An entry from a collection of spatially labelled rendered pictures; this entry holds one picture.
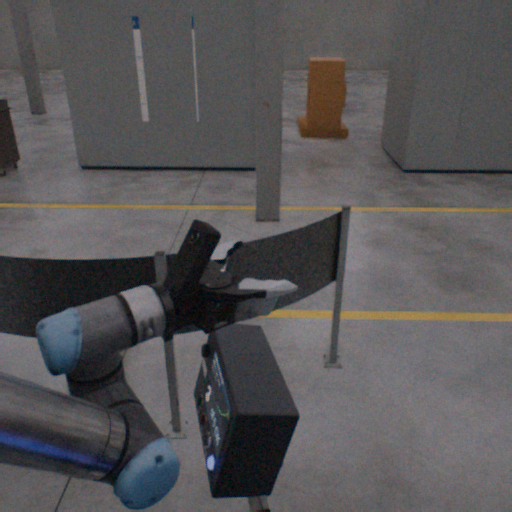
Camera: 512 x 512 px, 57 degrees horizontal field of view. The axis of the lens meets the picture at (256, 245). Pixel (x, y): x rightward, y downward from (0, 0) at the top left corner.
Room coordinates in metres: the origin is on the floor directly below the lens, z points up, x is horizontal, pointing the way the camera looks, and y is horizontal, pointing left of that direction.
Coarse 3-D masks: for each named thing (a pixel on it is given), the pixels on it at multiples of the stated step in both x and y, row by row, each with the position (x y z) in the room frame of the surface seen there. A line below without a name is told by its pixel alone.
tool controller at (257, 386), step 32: (224, 352) 0.69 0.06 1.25; (256, 352) 0.71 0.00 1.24; (224, 384) 0.62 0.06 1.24; (256, 384) 0.62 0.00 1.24; (224, 416) 0.58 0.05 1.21; (256, 416) 0.54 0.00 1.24; (288, 416) 0.56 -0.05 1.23; (224, 448) 0.54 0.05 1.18; (256, 448) 0.54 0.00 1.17; (224, 480) 0.53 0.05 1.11; (256, 480) 0.54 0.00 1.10
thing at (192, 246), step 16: (192, 224) 0.61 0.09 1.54; (208, 224) 0.61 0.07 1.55; (192, 240) 0.59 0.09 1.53; (208, 240) 0.58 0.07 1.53; (176, 256) 0.60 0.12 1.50; (192, 256) 0.57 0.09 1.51; (208, 256) 0.58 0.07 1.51; (176, 272) 0.58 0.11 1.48; (192, 272) 0.56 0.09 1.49; (176, 288) 0.56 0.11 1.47; (192, 288) 0.57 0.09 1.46
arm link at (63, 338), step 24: (72, 312) 0.49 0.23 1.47; (96, 312) 0.50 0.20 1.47; (120, 312) 0.50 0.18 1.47; (48, 336) 0.45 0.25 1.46; (72, 336) 0.46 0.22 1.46; (96, 336) 0.47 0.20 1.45; (120, 336) 0.49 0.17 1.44; (48, 360) 0.44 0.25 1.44; (72, 360) 0.45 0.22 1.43; (96, 360) 0.47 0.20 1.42; (120, 360) 0.50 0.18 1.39
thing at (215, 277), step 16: (208, 272) 0.61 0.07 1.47; (224, 272) 0.61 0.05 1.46; (160, 288) 0.56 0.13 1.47; (208, 288) 0.57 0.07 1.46; (224, 288) 0.58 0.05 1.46; (176, 304) 0.56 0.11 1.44; (192, 304) 0.57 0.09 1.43; (208, 304) 0.57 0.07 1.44; (224, 304) 0.59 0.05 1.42; (176, 320) 0.56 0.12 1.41; (192, 320) 0.57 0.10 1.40; (208, 320) 0.57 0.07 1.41
